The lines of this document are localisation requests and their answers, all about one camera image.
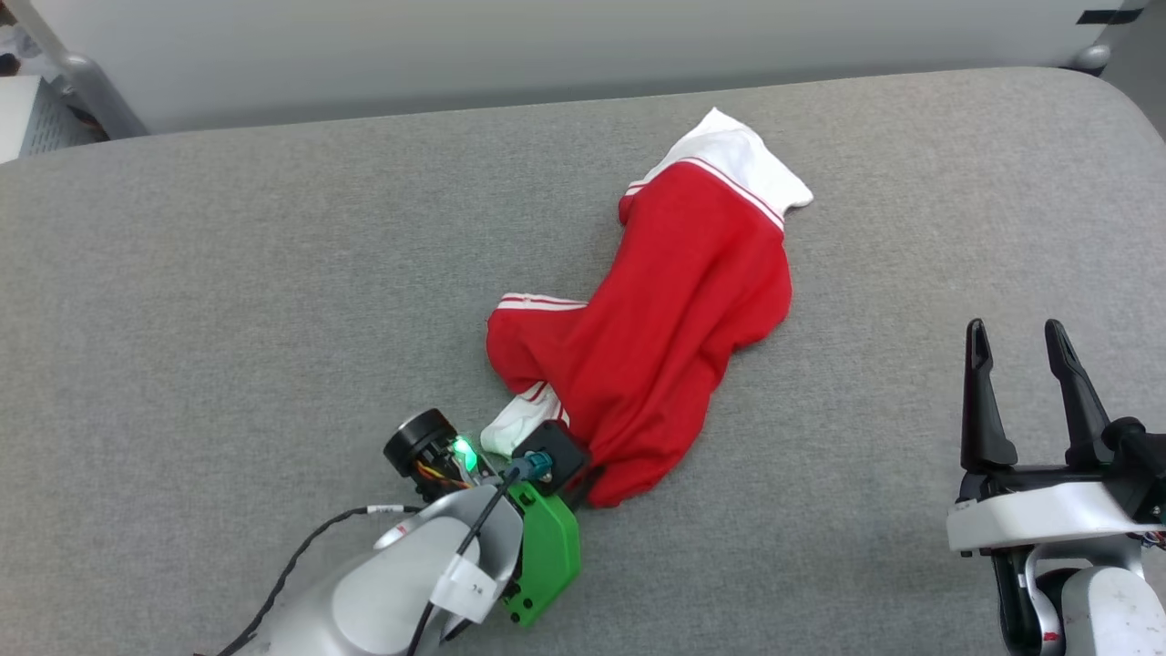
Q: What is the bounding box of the red white basketball jersey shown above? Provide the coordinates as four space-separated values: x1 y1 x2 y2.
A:
480 108 814 509

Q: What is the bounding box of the white paper cable label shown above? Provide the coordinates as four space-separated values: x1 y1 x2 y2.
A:
430 554 502 613

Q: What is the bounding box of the grey metal frame leg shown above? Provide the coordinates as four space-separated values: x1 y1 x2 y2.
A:
5 0 151 139

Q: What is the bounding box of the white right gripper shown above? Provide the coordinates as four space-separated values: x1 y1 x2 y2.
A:
946 319 1141 557

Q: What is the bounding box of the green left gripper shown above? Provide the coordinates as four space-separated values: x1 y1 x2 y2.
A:
496 466 604 628

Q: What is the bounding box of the white power supply box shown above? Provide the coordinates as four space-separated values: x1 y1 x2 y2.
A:
0 75 106 165

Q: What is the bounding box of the black cable with teal plug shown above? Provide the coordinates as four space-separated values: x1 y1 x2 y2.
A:
405 451 555 656

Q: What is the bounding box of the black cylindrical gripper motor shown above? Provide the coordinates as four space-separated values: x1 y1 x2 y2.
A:
384 410 458 479

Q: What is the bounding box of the grey fabric sofa cushion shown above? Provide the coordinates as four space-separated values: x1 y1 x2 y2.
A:
0 66 1166 656

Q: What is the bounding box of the grey metal frame foot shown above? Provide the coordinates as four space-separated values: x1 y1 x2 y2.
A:
1068 0 1151 74

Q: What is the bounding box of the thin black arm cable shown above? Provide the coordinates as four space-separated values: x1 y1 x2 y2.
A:
196 504 429 656

